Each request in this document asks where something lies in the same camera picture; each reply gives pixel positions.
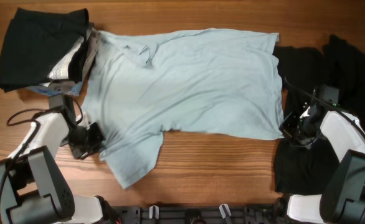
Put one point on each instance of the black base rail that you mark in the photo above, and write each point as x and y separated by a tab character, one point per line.
249	214

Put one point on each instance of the white clip right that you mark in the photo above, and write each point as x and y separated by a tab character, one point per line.
224	210

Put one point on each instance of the folded blue garment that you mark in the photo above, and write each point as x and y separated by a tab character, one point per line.
54	88

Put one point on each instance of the folded grey garment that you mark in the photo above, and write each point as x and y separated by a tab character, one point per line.
91	49

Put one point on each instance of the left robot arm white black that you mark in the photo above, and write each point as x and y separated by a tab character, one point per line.
32	187

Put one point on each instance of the folded black garment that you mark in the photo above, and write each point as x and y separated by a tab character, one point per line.
35	41

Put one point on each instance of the white clip left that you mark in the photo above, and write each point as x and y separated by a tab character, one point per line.
154	212

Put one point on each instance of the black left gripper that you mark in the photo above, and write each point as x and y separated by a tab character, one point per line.
81	151

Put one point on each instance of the light blue polo shirt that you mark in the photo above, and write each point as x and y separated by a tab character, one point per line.
220	81

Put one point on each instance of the black garment on right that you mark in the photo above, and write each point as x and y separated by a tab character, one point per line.
307	171

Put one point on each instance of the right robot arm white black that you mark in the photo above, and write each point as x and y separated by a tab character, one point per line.
343	199

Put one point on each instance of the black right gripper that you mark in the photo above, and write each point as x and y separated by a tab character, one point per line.
286	126

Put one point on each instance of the white clip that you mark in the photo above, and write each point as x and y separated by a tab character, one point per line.
224	210
154	212

